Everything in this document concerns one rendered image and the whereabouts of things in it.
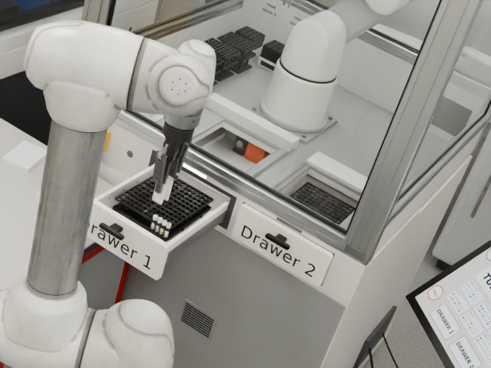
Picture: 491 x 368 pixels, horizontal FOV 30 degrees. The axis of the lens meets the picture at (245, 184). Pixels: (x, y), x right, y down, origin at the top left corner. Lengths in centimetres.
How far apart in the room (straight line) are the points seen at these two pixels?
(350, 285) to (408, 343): 137
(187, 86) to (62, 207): 36
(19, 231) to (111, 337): 72
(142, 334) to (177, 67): 58
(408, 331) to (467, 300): 162
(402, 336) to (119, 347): 213
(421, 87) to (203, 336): 109
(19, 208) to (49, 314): 79
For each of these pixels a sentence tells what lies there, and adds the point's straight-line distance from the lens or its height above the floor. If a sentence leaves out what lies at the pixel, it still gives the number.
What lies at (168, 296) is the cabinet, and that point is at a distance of 282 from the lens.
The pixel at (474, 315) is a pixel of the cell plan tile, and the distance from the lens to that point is 223.
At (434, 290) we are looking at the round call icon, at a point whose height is 102.
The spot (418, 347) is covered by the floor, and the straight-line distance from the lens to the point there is 381.
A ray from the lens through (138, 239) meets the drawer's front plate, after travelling 232.
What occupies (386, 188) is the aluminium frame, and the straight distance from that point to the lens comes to 230.
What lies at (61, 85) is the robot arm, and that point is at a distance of 160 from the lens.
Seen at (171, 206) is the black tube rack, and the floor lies 90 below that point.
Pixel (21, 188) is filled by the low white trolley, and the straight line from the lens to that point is 266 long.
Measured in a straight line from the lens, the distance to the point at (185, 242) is 241.
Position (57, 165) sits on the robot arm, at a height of 136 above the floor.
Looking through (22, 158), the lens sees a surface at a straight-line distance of 276.
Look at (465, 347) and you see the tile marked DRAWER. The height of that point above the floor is 101.
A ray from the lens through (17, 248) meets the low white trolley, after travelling 245.
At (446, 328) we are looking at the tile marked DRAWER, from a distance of 224.
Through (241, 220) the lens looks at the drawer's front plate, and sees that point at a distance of 252.
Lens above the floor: 229
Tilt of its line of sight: 32 degrees down
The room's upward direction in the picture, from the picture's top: 18 degrees clockwise
